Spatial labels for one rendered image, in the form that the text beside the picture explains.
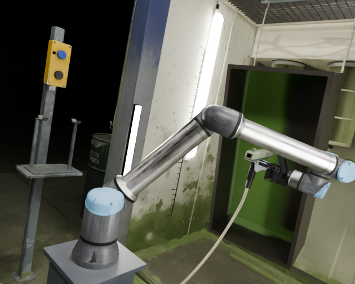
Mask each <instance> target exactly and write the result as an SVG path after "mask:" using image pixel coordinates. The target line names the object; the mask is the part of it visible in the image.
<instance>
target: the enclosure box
mask: <svg viewBox="0 0 355 284"><path fill-rule="evenodd" d="M344 75H345V73H341V72H327V71H319V70H304V69H289V68H274V67H265V66H250V65H236V64H228V68H227V77H226V83H225V92H224V101H223V106H225V107H228V108H231V109H234V110H236V111H238V112H241V113H242V114H243V116H244V118H245V119H248V120H250V121H253V122H255V123H257V124H260V125H262V126H264V127H267V128H269V129H271V130H274V131H277V132H279V133H281V134H283V135H286V136H288V137H291V138H293V139H295V140H298V141H300V142H302V143H305V144H307V145H310V146H312V147H314V148H317V149H319V150H323V151H327V147H328V144H329V139H330V135H331V130H332V126H333V122H334V118H335V113H336V109H337V105H338V101H339V96H340V92H341V87H342V84H343V80H344ZM253 148H256V150H259V149H263V148H261V147H258V146H256V145H254V144H251V143H248V142H246V141H244V140H241V139H239V138H236V137H235V138H232V139H229V138H227V137H225V136H222V135H219V144H218V153H217V159H216V168H215V177H214V186H213V192H212V201H211V210H210V219H209V225H208V231H210V232H212V233H214V234H216V235H218V236H221V235H222V233H223V231H224V230H225V228H226V227H227V225H228V224H229V222H230V220H231V219H232V217H233V215H234V213H235V212H236V210H237V208H238V206H239V204H240V203H241V200H242V197H243V195H244V192H245V189H246V188H245V184H246V181H247V175H248V172H249V169H250V166H251V162H250V161H248V160H245V159H244V158H245V154H246V152H247V151H248V150H252V149H253ZM286 162H287V167H288V171H290V170H293V171H294V170H298V171H300V172H303V173H306V174H309V171H310V168H309V167H307V166H304V165H302V164H299V163H297V162H294V161H292V160H290V159H287V158H286ZM266 171H267V169H266V170H261V171H259V172H256V174H255V177H254V180H253V181H252V184H251V188H250V189H248V192H247V195H246V198H245V201H244V203H243V205H242V207H241V209H240V211H239V212H238V214H237V216H236V218H235V219H234V221H233V222H232V224H231V226H230V227H229V229H228V230H227V232H226V234H225V235H224V237H223V238H225V239H227V240H229V241H231V242H233V243H235V244H237V245H239V246H241V247H243V248H245V249H247V250H249V251H251V252H253V253H255V254H257V255H260V256H262V257H264V258H266V259H268V260H270V261H272V262H274V263H276V264H278V265H280V266H282V267H284V268H286V269H288V270H290V269H291V267H292V266H293V264H294V262H295V260H296V258H297V257H298V255H299V253H300V252H301V250H302V248H303V246H304V244H305V240H306V237H307V233H308V228H309V223H310V219H311V216H312V211H313V206H314V202H315V199H316V198H315V197H313V196H311V195H308V194H306V193H304V192H301V191H299V190H296V189H294V188H291V187H289V186H286V187H284V186H282V185H280V184H277V183H273V182H271V181H268V180H265V179H264V176H265V173H266Z"/></svg>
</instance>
